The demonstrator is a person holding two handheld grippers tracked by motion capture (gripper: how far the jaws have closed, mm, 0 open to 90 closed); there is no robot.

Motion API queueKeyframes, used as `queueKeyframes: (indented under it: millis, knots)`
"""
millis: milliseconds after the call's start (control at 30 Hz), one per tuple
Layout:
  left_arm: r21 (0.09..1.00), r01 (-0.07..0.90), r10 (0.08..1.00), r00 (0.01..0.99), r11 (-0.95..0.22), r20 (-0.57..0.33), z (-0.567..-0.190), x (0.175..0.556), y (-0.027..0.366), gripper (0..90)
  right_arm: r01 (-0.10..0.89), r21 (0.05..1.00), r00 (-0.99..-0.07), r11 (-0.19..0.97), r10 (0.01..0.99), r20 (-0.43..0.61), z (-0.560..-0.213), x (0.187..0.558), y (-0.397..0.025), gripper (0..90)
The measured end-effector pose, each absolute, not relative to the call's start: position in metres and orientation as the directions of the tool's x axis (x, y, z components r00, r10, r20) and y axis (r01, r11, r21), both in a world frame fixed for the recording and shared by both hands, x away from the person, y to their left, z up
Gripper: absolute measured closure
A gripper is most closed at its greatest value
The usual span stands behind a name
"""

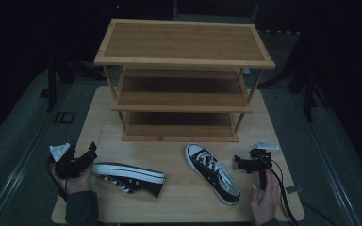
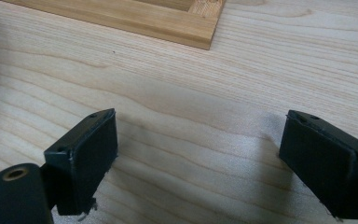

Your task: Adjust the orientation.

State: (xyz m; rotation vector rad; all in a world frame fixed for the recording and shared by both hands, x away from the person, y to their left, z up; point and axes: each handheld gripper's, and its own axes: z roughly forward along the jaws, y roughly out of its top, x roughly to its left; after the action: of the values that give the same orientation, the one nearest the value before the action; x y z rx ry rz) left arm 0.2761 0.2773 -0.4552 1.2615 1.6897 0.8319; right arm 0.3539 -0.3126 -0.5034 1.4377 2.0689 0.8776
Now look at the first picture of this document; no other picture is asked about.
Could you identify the grey tape piece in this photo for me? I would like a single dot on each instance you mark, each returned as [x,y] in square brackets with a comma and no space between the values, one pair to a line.
[294,189]

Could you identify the person's left hand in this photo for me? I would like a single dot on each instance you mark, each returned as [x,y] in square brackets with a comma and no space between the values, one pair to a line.
[75,185]

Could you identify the black floor socket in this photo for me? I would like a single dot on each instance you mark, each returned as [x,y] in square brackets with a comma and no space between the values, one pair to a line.
[65,117]

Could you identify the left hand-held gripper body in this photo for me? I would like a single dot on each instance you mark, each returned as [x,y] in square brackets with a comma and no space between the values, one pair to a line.
[66,163]

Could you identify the wooden three-tier shoe rack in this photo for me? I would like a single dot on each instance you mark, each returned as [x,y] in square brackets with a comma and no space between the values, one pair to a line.
[182,40]

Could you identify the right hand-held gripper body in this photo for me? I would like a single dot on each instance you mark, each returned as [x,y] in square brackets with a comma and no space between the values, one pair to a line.
[259,160]

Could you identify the person's right hand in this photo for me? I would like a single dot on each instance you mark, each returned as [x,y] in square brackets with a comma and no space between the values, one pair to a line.
[265,204]

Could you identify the black canvas sneaker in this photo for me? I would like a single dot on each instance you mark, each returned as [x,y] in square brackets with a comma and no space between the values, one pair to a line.
[214,173]
[128,174]

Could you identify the dark metal stand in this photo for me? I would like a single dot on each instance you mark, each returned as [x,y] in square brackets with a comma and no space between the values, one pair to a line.
[308,91]
[52,88]

